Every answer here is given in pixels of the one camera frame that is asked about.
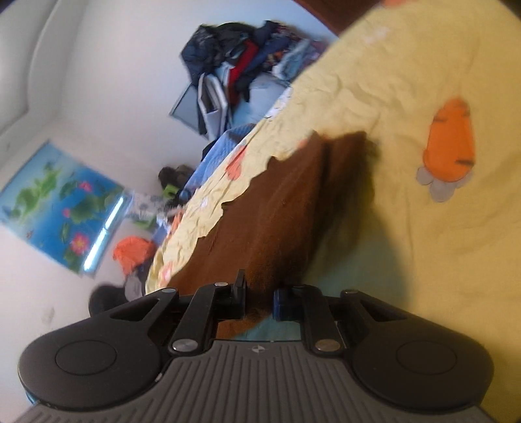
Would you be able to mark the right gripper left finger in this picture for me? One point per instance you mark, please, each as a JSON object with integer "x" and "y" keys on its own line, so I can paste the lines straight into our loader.
{"x": 201, "y": 313}

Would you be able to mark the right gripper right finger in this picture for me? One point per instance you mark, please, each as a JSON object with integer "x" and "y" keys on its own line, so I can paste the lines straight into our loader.
{"x": 307, "y": 306}

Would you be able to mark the brown knit sweater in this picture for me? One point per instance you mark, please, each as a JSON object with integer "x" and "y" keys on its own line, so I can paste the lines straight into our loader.
{"x": 273, "y": 230}

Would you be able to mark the pile of mixed clothes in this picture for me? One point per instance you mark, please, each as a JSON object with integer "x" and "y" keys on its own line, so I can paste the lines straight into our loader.
{"x": 240, "y": 70}

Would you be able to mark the orange plastic bag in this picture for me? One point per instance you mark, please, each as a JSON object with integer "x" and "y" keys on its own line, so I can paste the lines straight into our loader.
{"x": 133, "y": 251}

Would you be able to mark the black garment on bed edge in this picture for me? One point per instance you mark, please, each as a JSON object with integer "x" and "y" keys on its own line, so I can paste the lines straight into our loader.
{"x": 104, "y": 298}

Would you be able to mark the floral pillow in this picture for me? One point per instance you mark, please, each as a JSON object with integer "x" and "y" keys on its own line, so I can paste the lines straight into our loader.
{"x": 146, "y": 211}

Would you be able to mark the green plastic stool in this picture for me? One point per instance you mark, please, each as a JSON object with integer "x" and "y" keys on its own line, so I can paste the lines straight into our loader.
{"x": 170, "y": 191}

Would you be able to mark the black bag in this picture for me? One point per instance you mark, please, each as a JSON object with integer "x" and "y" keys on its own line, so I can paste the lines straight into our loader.
{"x": 177, "y": 177}

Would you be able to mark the blue quilted blanket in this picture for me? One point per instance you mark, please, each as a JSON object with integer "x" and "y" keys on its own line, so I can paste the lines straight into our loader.
{"x": 218, "y": 151}

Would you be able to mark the grey framed board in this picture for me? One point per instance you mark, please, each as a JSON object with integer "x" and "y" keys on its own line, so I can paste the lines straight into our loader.
{"x": 186, "y": 109}

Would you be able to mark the yellow cartoon print bedsheet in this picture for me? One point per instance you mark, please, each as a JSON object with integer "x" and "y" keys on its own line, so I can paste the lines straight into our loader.
{"x": 448, "y": 253}

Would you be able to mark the brown wooden door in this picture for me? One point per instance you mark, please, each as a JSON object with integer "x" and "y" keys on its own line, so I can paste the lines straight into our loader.
{"x": 337, "y": 15}

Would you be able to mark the lotus flower wall poster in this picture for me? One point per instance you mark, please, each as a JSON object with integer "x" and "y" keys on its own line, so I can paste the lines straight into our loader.
{"x": 63, "y": 208}

